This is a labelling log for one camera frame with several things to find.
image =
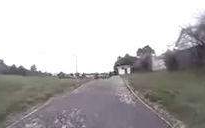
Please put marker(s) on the row of trees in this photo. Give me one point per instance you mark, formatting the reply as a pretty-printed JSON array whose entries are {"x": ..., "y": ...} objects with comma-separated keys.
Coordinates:
[{"x": 13, "y": 70}]

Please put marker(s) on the tall dark tree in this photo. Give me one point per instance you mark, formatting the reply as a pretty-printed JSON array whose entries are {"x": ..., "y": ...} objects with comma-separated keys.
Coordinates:
[{"x": 145, "y": 56}]

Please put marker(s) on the bare tree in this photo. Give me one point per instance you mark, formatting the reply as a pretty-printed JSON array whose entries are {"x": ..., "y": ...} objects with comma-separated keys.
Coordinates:
[{"x": 203, "y": 33}]

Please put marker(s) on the building with gabled roof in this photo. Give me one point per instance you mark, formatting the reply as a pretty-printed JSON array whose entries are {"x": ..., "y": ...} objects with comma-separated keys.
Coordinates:
[{"x": 186, "y": 50}]

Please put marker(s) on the white house with dark roof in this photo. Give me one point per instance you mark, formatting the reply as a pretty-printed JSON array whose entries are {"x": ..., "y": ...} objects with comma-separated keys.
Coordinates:
[{"x": 124, "y": 65}]

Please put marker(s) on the pole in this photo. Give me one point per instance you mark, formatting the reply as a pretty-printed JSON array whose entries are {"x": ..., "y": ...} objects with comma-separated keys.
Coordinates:
[{"x": 76, "y": 65}]

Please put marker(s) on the grey asphalt path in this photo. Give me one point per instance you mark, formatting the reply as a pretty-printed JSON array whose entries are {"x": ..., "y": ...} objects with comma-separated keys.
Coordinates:
[{"x": 96, "y": 100}]

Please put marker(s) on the dark bush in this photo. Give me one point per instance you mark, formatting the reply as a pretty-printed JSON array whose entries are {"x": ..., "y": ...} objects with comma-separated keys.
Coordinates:
[{"x": 171, "y": 61}]

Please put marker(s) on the grass field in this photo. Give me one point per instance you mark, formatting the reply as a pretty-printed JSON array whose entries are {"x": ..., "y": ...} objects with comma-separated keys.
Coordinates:
[{"x": 20, "y": 90}]

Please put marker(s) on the grass verge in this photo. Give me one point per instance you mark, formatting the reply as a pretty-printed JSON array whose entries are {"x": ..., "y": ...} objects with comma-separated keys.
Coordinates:
[{"x": 176, "y": 90}]

